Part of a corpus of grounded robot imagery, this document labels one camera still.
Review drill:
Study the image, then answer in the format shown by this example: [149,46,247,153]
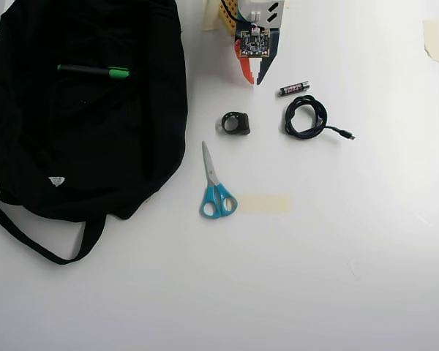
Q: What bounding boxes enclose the blue handled scissors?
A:
[199,141,239,220]

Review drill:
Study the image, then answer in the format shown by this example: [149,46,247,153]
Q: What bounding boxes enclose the black plastic ring part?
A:
[218,111,252,137]

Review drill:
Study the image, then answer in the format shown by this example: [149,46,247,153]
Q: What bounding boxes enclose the black aaa battery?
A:
[278,81,311,98]

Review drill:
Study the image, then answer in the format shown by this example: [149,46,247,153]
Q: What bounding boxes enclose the folded beige masking tape piece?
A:
[202,0,221,31]

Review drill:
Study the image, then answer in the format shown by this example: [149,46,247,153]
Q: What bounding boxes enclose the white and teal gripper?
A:
[234,0,287,86]

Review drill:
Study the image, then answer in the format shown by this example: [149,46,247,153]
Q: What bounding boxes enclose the wide beige masking tape strip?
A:
[237,193,291,215]

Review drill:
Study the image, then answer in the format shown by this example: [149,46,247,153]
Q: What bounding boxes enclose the coiled black usb cable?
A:
[283,94,356,142]

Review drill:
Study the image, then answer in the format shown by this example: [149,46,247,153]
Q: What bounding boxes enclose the green and black marker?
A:
[56,64,132,80]

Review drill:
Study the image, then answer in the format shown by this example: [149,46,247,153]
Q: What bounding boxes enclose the black fabric bag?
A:
[0,0,190,266]

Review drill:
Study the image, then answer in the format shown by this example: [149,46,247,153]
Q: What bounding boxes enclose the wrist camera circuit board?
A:
[239,28,272,60]

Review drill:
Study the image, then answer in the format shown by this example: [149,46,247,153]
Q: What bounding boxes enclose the torn beige masking tape piece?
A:
[422,20,439,64]

